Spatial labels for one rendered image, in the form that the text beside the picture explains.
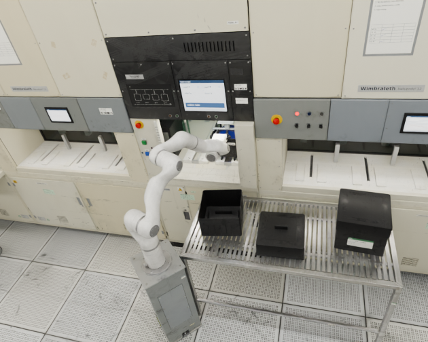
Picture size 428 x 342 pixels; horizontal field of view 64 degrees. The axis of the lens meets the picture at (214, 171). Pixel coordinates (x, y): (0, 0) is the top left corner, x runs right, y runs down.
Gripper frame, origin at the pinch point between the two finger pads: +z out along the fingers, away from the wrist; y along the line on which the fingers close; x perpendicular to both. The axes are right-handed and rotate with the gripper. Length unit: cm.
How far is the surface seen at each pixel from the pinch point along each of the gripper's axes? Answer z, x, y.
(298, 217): -45, -33, 58
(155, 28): -18, 80, -25
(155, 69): -19, 56, -31
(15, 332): -123, -120, -155
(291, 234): -60, -33, 55
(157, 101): -19, 34, -35
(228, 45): -18, 69, 16
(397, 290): -79, -47, 114
